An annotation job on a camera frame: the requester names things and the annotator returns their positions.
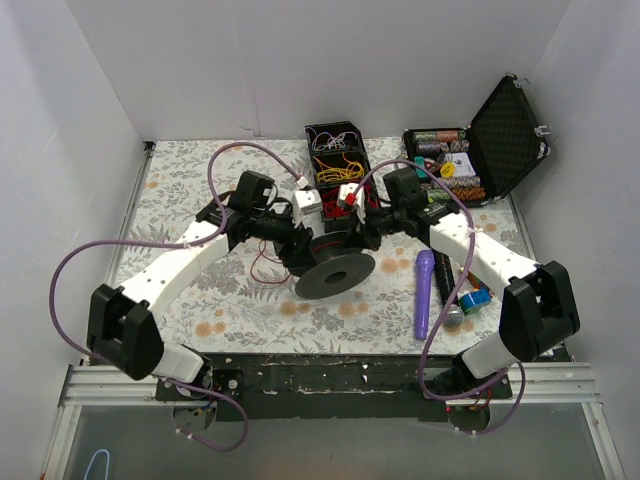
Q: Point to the grey perforated cable spool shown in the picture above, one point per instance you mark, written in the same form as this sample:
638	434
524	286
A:
337	268

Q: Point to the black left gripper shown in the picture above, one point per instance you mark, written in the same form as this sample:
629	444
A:
298	245

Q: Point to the yellow big blind button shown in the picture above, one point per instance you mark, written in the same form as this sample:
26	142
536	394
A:
448	170

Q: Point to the blue green brick block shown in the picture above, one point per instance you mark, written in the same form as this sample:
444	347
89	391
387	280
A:
472	302

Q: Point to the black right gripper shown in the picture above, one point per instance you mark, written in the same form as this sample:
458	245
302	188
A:
370	230

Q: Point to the black poker chip case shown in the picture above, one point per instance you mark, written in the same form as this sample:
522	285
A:
504	142

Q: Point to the black glitter microphone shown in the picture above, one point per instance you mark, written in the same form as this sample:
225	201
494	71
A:
445	281

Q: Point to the white card deck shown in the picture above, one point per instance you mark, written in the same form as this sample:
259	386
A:
461	164

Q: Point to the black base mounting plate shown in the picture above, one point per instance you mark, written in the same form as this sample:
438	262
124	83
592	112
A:
322	386

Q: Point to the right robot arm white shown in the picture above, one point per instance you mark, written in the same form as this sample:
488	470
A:
538	308

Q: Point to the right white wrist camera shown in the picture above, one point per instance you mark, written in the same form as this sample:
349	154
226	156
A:
352	197

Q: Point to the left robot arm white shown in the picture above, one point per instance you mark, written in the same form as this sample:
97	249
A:
122	326

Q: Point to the black compartment cable box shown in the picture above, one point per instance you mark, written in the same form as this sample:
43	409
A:
337	155

